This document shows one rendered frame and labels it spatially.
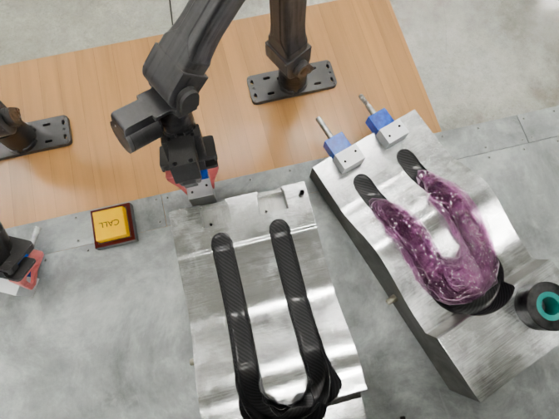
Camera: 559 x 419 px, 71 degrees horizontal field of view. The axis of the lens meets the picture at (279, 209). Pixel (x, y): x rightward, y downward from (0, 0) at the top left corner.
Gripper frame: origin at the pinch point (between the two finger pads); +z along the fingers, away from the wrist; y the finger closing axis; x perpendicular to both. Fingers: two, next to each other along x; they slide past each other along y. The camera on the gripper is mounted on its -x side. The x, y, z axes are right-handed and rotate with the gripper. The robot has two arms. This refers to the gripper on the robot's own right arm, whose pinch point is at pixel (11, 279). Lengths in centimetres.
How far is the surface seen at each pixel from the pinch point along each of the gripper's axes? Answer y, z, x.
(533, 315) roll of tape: 90, -15, 8
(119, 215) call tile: 14.7, -7.2, 14.6
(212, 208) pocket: 32.7, -12.5, 17.4
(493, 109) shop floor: 128, 16, 144
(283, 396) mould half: 53, -4, -10
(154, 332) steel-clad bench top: 27.1, 6.0, -0.8
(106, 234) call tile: 13.5, -5.1, 11.0
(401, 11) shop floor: 79, -6, 181
